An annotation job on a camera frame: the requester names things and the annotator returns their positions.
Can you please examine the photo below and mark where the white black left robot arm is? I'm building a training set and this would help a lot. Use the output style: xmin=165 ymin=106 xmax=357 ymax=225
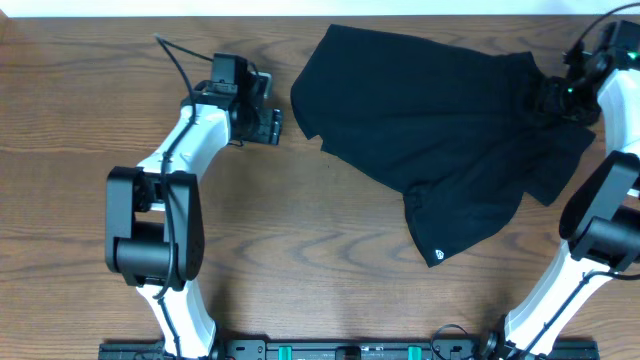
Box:
xmin=99 ymin=53 xmax=282 ymax=359

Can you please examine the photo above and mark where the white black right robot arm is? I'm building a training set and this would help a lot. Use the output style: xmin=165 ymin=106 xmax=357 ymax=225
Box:
xmin=477 ymin=20 xmax=639 ymax=359

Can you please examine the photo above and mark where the black shorts garment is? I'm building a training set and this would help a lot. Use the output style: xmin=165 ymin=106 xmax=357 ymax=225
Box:
xmin=290 ymin=24 xmax=595 ymax=267

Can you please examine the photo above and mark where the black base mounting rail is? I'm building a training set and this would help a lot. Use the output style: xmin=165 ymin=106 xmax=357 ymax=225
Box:
xmin=98 ymin=339 xmax=600 ymax=360

